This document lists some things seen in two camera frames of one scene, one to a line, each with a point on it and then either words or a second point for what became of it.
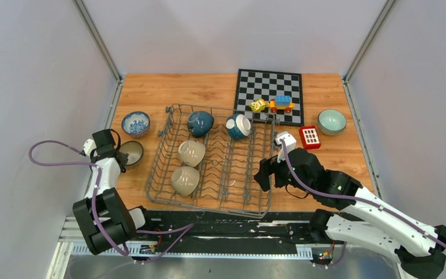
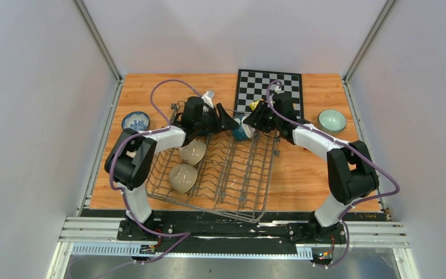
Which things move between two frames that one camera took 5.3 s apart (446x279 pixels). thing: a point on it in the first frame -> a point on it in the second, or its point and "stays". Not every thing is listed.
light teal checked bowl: x=331 y=122 stays
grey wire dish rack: x=215 y=159 stays
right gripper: x=266 y=167 -> x=256 y=118
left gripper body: x=124 y=157 -> x=208 y=121
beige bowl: x=191 y=152 stays
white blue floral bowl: x=136 y=124 stays
